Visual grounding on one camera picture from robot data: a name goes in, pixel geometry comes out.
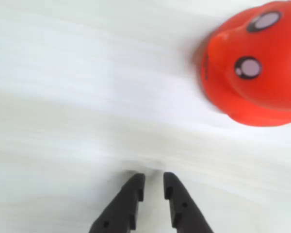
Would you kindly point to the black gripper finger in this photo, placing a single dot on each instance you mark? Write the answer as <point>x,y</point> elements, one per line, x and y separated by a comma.
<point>184,213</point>
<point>122,208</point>

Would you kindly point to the red rubber duck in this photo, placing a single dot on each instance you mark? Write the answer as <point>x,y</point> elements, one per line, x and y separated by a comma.
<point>269,97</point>

